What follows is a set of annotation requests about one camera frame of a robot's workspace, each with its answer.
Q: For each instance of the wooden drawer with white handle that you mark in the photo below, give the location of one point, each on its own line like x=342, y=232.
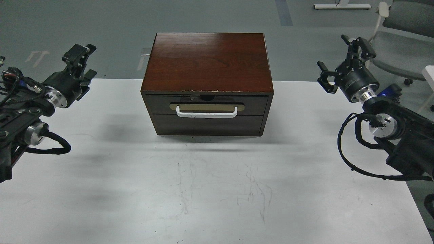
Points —
x=167, y=104

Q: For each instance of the dark wooden cabinet box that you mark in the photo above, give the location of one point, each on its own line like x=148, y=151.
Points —
x=209, y=64

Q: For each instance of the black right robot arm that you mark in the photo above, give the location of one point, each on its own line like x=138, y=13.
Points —
x=384, y=124

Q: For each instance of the grey office chair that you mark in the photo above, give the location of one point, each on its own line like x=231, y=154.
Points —
x=403, y=37

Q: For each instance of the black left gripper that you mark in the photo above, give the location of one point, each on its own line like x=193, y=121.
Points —
x=65, y=87

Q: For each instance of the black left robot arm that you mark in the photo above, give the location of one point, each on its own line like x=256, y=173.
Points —
x=24, y=100

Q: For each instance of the white desk base bar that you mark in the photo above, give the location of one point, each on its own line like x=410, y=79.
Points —
x=342, y=4

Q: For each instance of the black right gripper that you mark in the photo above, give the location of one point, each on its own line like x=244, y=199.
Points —
x=355, y=81

